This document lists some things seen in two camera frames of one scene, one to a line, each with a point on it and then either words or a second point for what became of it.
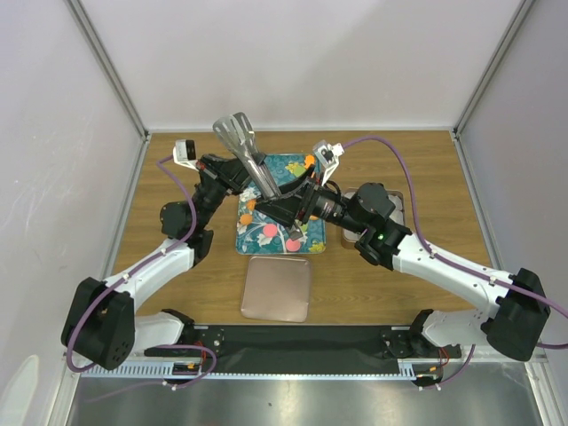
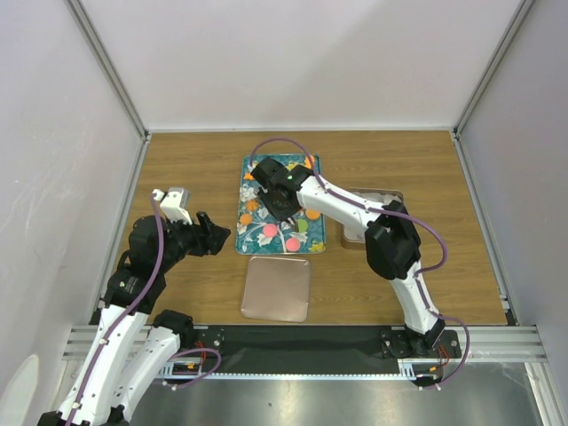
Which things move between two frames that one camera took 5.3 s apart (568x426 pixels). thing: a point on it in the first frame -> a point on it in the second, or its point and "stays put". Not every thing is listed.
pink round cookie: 270,230 stays put
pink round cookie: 293,245 stays put
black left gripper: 231,174 -> 209,239
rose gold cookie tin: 350,236 stays put
